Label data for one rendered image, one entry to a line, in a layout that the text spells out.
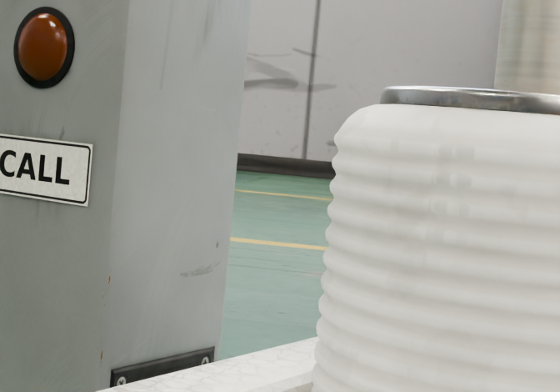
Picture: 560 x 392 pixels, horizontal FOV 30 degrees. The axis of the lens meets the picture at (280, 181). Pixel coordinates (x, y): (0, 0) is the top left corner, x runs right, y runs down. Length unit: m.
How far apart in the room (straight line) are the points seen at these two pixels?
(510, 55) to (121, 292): 0.16
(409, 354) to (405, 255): 0.02
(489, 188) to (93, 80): 0.17
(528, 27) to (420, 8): 5.17
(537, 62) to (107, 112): 0.15
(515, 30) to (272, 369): 0.11
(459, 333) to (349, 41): 5.19
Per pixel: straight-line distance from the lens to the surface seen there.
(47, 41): 0.35
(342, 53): 5.39
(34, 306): 0.36
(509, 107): 0.22
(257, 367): 0.28
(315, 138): 5.38
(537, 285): 0.21
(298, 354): 0.30
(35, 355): 0.36
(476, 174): 0.21
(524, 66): 0.25
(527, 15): 0.25
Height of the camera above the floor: 0.24
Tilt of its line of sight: 3 degrees down
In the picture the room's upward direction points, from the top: 5 degrees clockwise
